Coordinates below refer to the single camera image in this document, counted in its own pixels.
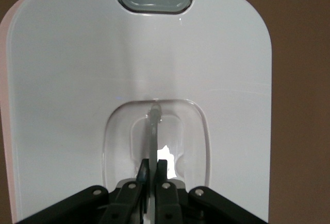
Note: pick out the white box lid grey latches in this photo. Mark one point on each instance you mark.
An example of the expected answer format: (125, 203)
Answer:
(77, 79)

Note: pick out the pink plastic box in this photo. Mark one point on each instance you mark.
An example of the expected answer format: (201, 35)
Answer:
(3, 157)

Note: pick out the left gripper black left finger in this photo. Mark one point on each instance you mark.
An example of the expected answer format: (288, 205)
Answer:
(123, 200)

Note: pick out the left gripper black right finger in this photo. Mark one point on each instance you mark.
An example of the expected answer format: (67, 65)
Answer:
(167, 200)

